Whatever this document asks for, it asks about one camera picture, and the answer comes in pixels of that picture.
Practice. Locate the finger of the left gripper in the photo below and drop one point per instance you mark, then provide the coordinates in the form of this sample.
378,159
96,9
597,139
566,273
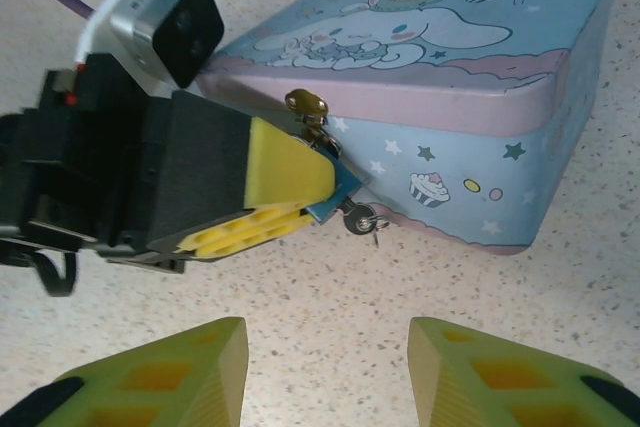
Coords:
225,162
235,234

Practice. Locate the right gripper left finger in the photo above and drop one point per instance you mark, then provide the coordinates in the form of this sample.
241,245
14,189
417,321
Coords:
165,377

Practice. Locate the pastel cartoon tin box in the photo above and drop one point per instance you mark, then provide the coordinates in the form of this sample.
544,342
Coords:
450,122

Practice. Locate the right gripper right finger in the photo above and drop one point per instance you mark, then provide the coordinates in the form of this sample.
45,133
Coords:
500,382

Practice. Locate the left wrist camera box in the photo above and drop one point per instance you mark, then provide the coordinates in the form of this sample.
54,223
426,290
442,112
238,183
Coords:
150,22

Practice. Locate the gold hasp of tin box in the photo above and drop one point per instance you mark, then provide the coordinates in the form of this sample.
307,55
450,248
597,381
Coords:
305,102

